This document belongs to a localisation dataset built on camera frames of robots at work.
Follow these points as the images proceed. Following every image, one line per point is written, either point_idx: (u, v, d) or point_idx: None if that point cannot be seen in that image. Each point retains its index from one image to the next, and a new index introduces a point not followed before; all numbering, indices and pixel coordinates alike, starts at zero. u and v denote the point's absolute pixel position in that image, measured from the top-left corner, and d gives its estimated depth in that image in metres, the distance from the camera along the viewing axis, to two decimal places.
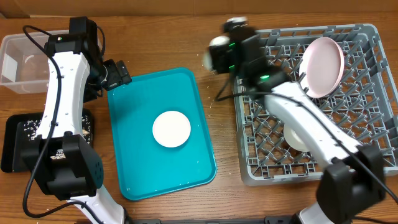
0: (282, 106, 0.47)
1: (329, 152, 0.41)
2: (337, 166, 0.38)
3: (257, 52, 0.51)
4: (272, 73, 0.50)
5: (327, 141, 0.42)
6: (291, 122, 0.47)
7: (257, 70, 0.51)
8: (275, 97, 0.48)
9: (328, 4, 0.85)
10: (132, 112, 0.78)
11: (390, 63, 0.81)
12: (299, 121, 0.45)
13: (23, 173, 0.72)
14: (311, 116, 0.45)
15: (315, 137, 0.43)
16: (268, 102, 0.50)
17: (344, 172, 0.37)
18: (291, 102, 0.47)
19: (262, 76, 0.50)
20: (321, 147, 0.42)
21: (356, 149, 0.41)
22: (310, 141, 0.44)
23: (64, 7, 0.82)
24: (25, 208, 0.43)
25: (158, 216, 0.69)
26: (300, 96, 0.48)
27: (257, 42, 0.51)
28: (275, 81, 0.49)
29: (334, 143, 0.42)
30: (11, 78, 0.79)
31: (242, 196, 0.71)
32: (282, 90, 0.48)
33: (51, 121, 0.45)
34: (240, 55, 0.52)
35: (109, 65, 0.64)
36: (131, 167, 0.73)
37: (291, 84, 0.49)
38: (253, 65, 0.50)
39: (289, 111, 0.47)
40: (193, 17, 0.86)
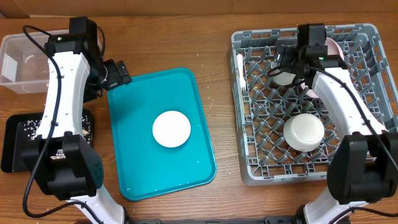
0: (327, 84, 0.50)
1: (354, 128, 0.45)
2: (357, 137, 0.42)
3: (321, 39, 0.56)
4: (329, 58, 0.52)
5: (356, 119, 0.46)
6: (328, 99, 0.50)
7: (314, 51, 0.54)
8: (322, 74, 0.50)
9: (329, 4, 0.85)
10: (132, 112, 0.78)
11: (390, 63, 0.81)
12: (336, 97, 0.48)
13: (23, 173, 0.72)
14: (348, 96, 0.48)
15: (346, 113, 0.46)
16: (315, 80, 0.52)
17: (361, 145, 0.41)
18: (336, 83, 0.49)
19: (318, 58, 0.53)
20: (349, 122, 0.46)
21: (380, 132, 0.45)
22: (341, 118, 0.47)
23: (64, 8, 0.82)
24: (25, 208, 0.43)
25: (158, 216, 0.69)
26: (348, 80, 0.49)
27: (324, 30, 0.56)
28: (330, 64, 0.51)
29: (361, 122, 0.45)
30: (12, 78, 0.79)
31: (241, 196, 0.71)
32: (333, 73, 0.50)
33: (51, 121, 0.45)
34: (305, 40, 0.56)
35: (109, 65, 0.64)
36: (131, 166, 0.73)
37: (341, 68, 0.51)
38: (314, 48, 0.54)
39: (330, 88, 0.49)
40: (193, 17, 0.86)
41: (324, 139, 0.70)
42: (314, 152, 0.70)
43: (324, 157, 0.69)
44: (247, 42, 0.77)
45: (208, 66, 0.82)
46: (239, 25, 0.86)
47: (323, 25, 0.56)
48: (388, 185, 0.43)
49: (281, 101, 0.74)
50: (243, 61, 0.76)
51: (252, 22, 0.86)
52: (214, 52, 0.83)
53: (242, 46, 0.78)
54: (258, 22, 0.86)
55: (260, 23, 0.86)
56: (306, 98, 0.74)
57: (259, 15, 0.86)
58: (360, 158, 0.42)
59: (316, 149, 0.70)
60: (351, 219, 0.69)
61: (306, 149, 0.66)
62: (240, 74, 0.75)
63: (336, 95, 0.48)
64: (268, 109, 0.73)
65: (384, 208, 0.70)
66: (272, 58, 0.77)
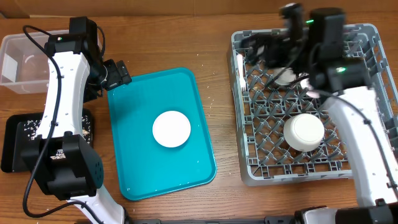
0: (347, 116, 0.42)
1: (377, 191, 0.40)
2: (382, 211, 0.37)
3: (338, 35, 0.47)
4: (349, 65, 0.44)
5: (380, 177, 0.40)
6: (346, 137, 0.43)
7: (331, 55, 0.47)
8: (343, 104, 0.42)
9: (329, 4, 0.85)
10: (132, 112, 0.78)
11: (390, 63, 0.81)
12: (359, 140, 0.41)
13: (23, 173, 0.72)
14: (371, 140, 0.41)
15: (367, 169, 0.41)
16: (331, 103, 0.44)
17: (387, 221, 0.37)
18: (358, 116, 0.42)
19: (337, 68, 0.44)
20: (370, 180, 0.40)
21: None
22: (360, 170, 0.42)
23: (64, 8, 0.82)
24: (25, 208, 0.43)
25: (158, 216, 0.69)
26: (372, 111, 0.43)
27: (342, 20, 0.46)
28: (351, 78, 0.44)
29: (385, 182, 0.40)
30: (12, 78, 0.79)
31: (241, 196, 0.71)
32: (354, 93, 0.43)
33: (51, 121, 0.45)
34: (318, 34, 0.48)
35: (109, 65, 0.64)
36: (131, 166, 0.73)
37: (365, 92, 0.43)
38: (329, 48, 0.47)
39: (351, 126, 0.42)
40: (193, 17, 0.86)
41: (324, 139, 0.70)
42: (314, 152, 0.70)
43: (324, 157, 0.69)
44: None
45: (208, 67, 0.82)
46: (239, 25, 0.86)
47: (342, 14, 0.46)
48: None
49: (281, 101, 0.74)
50: (243, 61, 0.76)
51: (252, 22, 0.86)
52: (214, 52, 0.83)
53: None
54: (258, 22, 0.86)
55: (260, 22, 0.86)
56: (306, 98, 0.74)
57: (259, 15, 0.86)
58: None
59: (316, 149, 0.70)
60: None
61: (306, 149, 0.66)
62: (240, 74, 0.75)
63: (358, 137, 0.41)
64: (268, 109, 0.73)
65: None
66: None
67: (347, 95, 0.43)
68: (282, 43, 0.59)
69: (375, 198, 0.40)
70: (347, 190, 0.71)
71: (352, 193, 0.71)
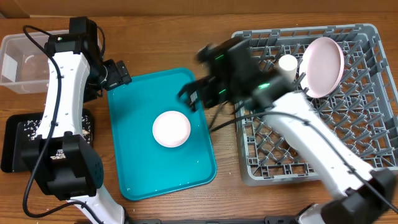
0: (286, 124, 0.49)
1: (342, 181, 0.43)
2: (352, 199, 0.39)
3: (247, 56, 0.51)
4: (270, 79, 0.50)
5: (339, 168, 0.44)
6: (298, 144, 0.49)
7: (252, 78, 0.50)
8: (280, 116, 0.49)
9: (328, 4, 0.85)
10: (132, 112, 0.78)
11: (390, 63, 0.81)
12: (306, 142, 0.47)
13: (23, 173, 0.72)
14: (319, 137, 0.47)
15: (326, 165, 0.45)
16: (271, 119, 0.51)
17: (359, 205, 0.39)
18: (297, 121, 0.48)
19: (262, 86, 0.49)
20: (331, 174, 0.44)
21: (369, 175, 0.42)
22: (323, 170, 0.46)
23: (64, 8, 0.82)
24: (25, 208, 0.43)
25: (158, 216, 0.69)
26: (306, 113, 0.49)
27: (245, 44, 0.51)
28: (277, 88, 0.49)
29: (346, 170, 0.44)
30: (11, 78, 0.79)
31: (242, 196, 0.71)
32: (285, 104, 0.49)
33: (51, 121, 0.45)
34: (232, 66, 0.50)
35: (109, 65, 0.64)
36: (131, 166, 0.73)
37: (291, 96, 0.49)
38: (247, 74, 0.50)
39: (298, 135, 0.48)
40: (193, 17, 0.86)
41: None
42: None
43: None
44: None
45: None
46: (239, 25, 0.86)
47: (243, 40, 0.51)
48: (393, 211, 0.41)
49: None
50: None
51: (252, 22, 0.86)
52: None
53: None
54: (258, 22, 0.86)
55: (260, 22, 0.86)
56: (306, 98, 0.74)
57: (259, 15, 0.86)
58: (364, 213, 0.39)
59: None
60: None
61: None
62: None
63: (304, 140, 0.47)
64: None
65: None
66: (272, 58, 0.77)
67: (279, 107, 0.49)
68: (209, 84, 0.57)
69: (344, 188, 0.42)
70: None
71: None
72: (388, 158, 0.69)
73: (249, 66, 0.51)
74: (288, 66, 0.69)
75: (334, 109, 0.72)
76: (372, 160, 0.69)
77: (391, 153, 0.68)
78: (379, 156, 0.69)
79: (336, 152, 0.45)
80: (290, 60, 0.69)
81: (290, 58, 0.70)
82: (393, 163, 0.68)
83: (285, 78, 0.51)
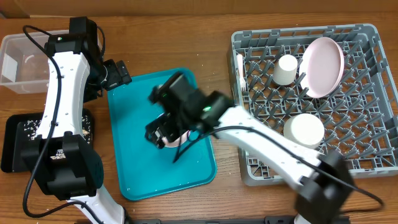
0: (234, 135, 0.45)
1: (295, 173, 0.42)
2: (308, 186, 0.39)
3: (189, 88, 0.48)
4: (211, 102, 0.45)
5: (289, 162, 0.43)
6: (247, 149, 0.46)
7: (197, 104, 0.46)
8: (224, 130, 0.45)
9: (329, 4, 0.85)
10: (132, 112, 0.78)
11: (390, 63, 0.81)
12: (255, 147, 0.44)
13: (23, 173, 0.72)
14: (265, 140, 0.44)
15: (277, 162, 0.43)
16: (221, 135, 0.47)
17: (315, 190, 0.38)
18: (241, 130, 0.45)
19: (203, 109, 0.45)
20: (284, 169, 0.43)
21: (317, 160, 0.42)
22: (278, 168, 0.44)
23: (64, 7, 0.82)
24: (25, 208, 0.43)
25: (158, 216, 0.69)
26: (247, 119, 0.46)
27: (183, 79, 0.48)
28: (219, 109, 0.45)
29: (295, 161, 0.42)
30: (12, 78, 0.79)
31: (241, 196, 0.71)
32: (229, 121, 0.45)
33: (51, 121, 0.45)
34: (176, 102, 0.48)
35: (109, 65, 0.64)
36: (131, 166, 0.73)
37: (234, 110, 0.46)
38: (191, 103, 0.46)
39: (246, 142, 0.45)
40: (193, 17, 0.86)
41: (324, 139, 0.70)
42: None
43: None
44: (247, 42, 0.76)
45: (208, 66, 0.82)
46: (239, 25, 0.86)
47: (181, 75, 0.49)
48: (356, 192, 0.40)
49: (281, 101, 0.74)
50: (243, 61, 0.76)
51: (252, 22, 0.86)
52: (214, 52, 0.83)
53: (242, 46, 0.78)
54: (258, 22, 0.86)
55: (260, 22, 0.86)
56: (306, 98, 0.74)
57: (259, 15, 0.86)
58: (325, 198, 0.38)
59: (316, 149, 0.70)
60: (351, 219, 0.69)
61: None
62: (240, 74, 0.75)
63: (252, 144, 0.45)
64: (268, 109, 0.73)
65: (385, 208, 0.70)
66: (272, 58, 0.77)
67: (224, 124, 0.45)
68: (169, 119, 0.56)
69: (298, 178, 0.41)
70: None
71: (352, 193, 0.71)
72: (388, 158, 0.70)
73: (189, 94, 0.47)
74: (288, 68, 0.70)
75: (334, 109, 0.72)
76: (372, 160, 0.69)
77: (391, 153, 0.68)
78: (379, 156, 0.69)
79: (283, 148, 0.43)
80: (291, 61, 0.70)
81: (291, 58, 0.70)
82: (393, 163, 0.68)
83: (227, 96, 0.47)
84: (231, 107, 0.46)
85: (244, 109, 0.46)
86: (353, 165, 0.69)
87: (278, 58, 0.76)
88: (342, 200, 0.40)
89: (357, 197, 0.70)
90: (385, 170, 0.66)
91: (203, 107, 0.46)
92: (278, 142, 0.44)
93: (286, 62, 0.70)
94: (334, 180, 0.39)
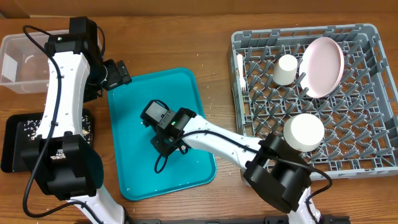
0: (194, 140, 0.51)
1: (243, 160, 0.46)
2: (251, 168, 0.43)
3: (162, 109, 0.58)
4: (177, 117, 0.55)
5: (237, 151, 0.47)
6: (209, 149, 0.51)
7: (168, 121, 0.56)
8: (187, 137, 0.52)
9: (328, 4, 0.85)
10: (132, 112, 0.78)
11: (390, 63, 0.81)
12: (212, 145, 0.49)
13: (23, 173, 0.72)
14: (219, 138, 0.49)
15: (228, 152, 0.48)
16: (188, 142, 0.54)
17: (258, 170, 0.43)
18: (199, 134, 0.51)
19: (171, 124, 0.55)
20: (236, 158, 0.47)
21: (259, 145, 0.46)
22: (232, 159, 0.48)
23: (64, 7, 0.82)
24: (25, 208, 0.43)
25: (158, 216, 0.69)
26: (205, 124, 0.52)
27: (155, 103, 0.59)
28: (183, 122, 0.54)
29: (241, 148, 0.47)
30: (11, 78, 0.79)
31: (241, 196, 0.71)
32: (190, 128, 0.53)
33: (51, 121, 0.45)
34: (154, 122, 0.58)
35: (109, 65, 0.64)
36: (131, 167, 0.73)
37: (196, 118, 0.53)
38: (163, 121, 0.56)
39: (203, 140, 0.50)
40: (193, 17, 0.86)
41: (324, 139, 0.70)
42: (314, 152, 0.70)
43: (324, 157, 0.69)
44: (247, 42, 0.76)
45: (209, 66, 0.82)
46: (239, 25, 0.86)
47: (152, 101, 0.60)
48: (301, 169, 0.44)
49: (281, 101, 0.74)
50: (243, 61, 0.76)
51: (252, 22, 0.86)
52: (214, 52, 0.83)
53: (242, 46, 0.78)
54: (258, 22, 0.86)
55: (260, 22, 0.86)
56: (306, 98, 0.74)
57: (259, 15, 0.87)
58: (270, 177, 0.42)
59: (316, 149, 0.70)
60: (351, 219, 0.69)
61: (305, 149, 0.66)
62: (240, 74, 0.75)
63: (208, 144, 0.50)
64: (268, 109, 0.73)
65: (385, 208, 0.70)
66: (272, 58, 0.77)
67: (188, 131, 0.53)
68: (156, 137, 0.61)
69: (244, 163, 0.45)
70: (347, 190, 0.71)
71: (352, 193, 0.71)
72: (388, 158, 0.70)
73: (164, 114, 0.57)
74: (289, 67, 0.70)
75: (334, 109, 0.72)
76: (372, 160, 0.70)
77: (391, 153, 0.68)
78: (379, 156, 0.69)
79: (231, 140, 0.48)
80: (291, 60, 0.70)
81: (291, 58, 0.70)
82: (393, 163, 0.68)
83: (191, 111, 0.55)
84: (193, 117, 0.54)
85: (203, 117, 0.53)
86: (353, 165, 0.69)
87: (278, 57, 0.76)
88: (289, 177, 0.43)
89: (357, 197, 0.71)
90: (386, 170, 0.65)
91: (171, 122, 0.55)
92: (229, 137, 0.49)
93: (288, 61, 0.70)
94: (275, 158, 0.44)
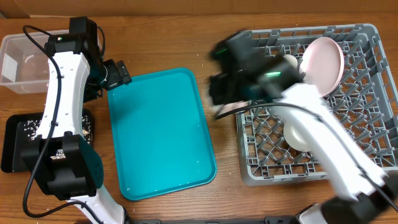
0: (298, 120, 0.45)
1: (352, 185, 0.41)
2: (364, 206, 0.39)
3: (249, 50, 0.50)
4: (278, 69, 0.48)
5: (353, 171, 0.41)
6: (310, 142, 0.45)
7: (260, 69, 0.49)
8: (291, 109, 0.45)
9: (329, 4, 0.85)
10: (132, 112, 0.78)
11: (390, 63, 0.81)
12: (319, 142, 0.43)
13: (23, 173, 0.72)
14: (329, 134, 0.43)
15: (339, 169, 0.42)
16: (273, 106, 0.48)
17: (369, 210, 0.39)
18: (308, 115, 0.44)
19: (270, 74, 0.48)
20: (344, 178, 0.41)
21: (381, 180, 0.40)
22: (332, 167, 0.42)
23: (65, 7, 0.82)
24: (25, 208, 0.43)
25: (158, 216, 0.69)
26: (319, 106, 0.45)
27: (248, 40, 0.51)
28: (285, 80, 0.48)
29: (358, 172, 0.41)
30: (12, 78, 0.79)
31: (241, 196, 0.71)
32: (296, 94, 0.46)
33: (51, 121, 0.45)
34: (231, 61, 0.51)
35: (109, 65, 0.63)
36: (131, 167, 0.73)
37: (300, 86, 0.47)
38: (255, 63, 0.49)
39: (308, 128, 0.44)
40: (193, 17, 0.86)
41: None
42: None
43: None
44: None
45: (209, 67, 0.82)
46: (239, 25, 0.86)
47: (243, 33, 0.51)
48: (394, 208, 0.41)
49: None
50: None
51: (252, 22, 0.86)
52: None
53: None
54: (258, 22, 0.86)
55: (260, 22, 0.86)
56: None
57: (259, 15, 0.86)
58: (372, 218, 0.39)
59: None
60: None
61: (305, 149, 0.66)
62: None
63: (315, 136, 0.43)
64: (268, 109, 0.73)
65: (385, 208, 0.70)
66: None
67: (289, 98, 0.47)
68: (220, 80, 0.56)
69: (354, 192, 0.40)
70: None
71: None
72: (388, 158, 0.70)
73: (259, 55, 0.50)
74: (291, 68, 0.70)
75: (334, 109, 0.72)
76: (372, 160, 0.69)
77: (391, 153, 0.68)
78: (380, 156, 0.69)
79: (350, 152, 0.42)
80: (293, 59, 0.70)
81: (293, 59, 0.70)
82: (393, 163, 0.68)
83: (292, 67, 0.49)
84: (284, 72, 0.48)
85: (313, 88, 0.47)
86: None
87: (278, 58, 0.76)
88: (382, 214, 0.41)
89: None
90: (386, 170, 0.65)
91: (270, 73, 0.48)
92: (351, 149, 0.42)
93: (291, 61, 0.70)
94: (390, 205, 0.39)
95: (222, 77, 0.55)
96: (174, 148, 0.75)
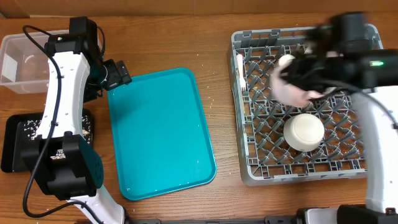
0: (374, 117, 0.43)
1: (390, 197, 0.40)
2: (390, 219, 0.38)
3: (359, 30, 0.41)
4: (385, 58, 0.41)
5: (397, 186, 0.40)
6: (369, 140, 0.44)
7: (358, 52, 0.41)
8: (372, 105, 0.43)
9: (329, 4, 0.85)
10: (132, 112, 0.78)
11: None
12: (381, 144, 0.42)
13: (23, 173, 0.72)
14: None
15: (385, 176, 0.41)
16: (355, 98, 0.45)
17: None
18: (387, 119, 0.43)
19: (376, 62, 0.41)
20: (385, 186, 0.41)
21: None
22: (378, 173, 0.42)
23: (65, 8, 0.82)
24: (25, 208, 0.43)
25: (158, 216, 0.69)
26: None
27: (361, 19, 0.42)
28: (388, 73, 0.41)
29: None
30: (12, 78, 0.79)
31: (241, 196, 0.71)
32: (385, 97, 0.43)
33: (51, 121, 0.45)
34: (336, 38, 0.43)
35: (109, 65, 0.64)
36: (132, 166, 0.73)
37: None
38: (360, 45, 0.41)
39: (377, 125, 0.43)
40: (193, 17, 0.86)
41: (324, 139, 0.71)
42: (314, 152, 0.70)
43: (324, 157, 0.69)
44: (247, 42, 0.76)
45: (208, 66, 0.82)
46: (239, 25, 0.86)
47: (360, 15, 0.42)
48: None
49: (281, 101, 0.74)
50: (243, 61, 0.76)
51: (252, 22, 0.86)
52: (214, 52, 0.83)
53: (242, 46, 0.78)
54: (258, 22, 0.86)
55: (260, 22, 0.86)
56: None
57: (259, 15, 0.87)
58: None
59: (316, 149, 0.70)
60: None
61: (306, 149, 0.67)
62: (240, 74, 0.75)
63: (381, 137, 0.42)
64: (268, 109, 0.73)
65: None
66: (272, 57, 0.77)
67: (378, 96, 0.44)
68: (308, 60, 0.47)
69: (387, 206, 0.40)
70: (347, 190, 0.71)
71: (352, 193, 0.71)
72: None
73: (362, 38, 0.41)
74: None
75: (334, 109, 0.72)
76: None
77: None
78: None
79: None
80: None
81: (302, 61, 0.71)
82: None
83: None
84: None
85: None
86: (353, 165, 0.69)
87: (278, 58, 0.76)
88: None
89: (357, 196, 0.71)
90: None
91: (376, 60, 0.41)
92: None
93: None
94: None
95: (311, 58, 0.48)
96: (174, 148, 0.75)
